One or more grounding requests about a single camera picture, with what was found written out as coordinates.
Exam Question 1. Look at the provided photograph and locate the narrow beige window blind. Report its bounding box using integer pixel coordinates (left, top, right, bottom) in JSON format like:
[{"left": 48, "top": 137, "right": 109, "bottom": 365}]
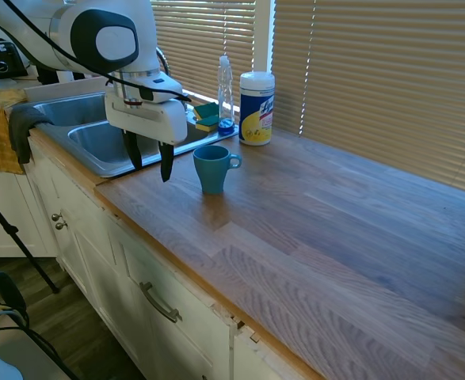
[{"left": 150, "top": 0, "right": 257, "bottom": 105}]

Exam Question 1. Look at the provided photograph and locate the Lysol wipes canister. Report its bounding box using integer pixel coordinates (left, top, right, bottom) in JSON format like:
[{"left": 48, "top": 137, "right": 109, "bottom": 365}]
[{"left": 238, "top": 70, "right": 276, "bottom": 147}]

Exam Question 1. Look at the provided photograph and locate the white window frame post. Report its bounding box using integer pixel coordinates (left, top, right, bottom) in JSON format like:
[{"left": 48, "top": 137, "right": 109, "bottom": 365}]
[{"left": 253, "top": 0, "right": 277, "bottom": 74}]

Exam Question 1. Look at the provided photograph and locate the wide beige window blind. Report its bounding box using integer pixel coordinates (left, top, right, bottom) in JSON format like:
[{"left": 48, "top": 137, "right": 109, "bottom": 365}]
[{"left": 271, "top": 0, "right": 465, "bottom": 198}]

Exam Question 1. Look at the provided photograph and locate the yellow sponge with green pad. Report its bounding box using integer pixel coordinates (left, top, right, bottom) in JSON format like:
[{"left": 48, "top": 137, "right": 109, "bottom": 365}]
[{"left": 195, "top": 115, "right": 220, "bottom": 134}]

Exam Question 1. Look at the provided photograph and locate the black box container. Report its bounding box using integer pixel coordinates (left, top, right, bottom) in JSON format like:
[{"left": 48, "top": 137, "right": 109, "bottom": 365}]
[{"left": 36, "top": 65, "right": 59, "bottom": 86}]

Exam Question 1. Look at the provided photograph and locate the black toaster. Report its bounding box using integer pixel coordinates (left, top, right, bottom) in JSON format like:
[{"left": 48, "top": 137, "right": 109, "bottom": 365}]
[{"left": 0, "top": 37, "right": 29, "bottom": 79}]

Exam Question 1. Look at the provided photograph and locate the black curved floor stand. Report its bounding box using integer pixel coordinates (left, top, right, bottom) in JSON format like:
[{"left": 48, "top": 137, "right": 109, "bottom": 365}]
[{"left": 0, "top": 271, "right": 81, "bottom": 380}]

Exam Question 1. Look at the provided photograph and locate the grey dish cloth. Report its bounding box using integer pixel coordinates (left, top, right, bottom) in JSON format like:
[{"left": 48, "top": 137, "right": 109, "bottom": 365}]
[{"left": 8, "top": 103, "right": 55, "bottom": 165}]

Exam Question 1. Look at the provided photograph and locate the black tripod leg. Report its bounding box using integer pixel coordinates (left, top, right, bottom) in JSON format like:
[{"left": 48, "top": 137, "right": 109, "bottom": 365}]
[{"left": 0, "top": 183, "right": 61, "bottom": 295}]

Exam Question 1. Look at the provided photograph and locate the chrome faucet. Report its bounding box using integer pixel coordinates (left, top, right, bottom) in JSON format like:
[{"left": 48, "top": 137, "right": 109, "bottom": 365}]
[{"left": 155, "top": 46, "right": 190, "bottom": 116}]

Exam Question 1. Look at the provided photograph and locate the white kitchen base cabinet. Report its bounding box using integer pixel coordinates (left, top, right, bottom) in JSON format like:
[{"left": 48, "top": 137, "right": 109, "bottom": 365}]
[{"left": 22, "top": 138, "right": 328, "bottom": 380}]

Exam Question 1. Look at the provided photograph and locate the metal bar drawer handle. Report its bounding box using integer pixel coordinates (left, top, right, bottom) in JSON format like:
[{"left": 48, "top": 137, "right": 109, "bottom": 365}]
[{"left": 138, "top": 281, "right": 184, "bottom": 324}]

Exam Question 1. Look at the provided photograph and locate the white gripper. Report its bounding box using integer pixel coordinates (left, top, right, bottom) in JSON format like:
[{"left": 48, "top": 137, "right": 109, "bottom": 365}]
[{"left": 105, "top": 91, "right": 189, "bottom": 184}]

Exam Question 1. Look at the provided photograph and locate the teal ceramic mug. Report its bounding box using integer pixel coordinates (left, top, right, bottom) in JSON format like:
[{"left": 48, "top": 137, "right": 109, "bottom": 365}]
[{"left": 192, "top": 144, "right": 243, "bottom": 195}]

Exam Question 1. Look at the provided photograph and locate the stainless steel double sink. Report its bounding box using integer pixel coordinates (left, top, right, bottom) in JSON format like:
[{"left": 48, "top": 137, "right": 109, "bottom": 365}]
[{"left": 29, "top": 89, "right": 239, "bottom": 179}]

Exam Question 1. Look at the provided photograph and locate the clear dish soap bottle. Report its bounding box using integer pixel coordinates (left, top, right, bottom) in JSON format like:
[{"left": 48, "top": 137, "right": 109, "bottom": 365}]
[{"left": 216, "top": 55, "right": 235, "bottom": 137}]

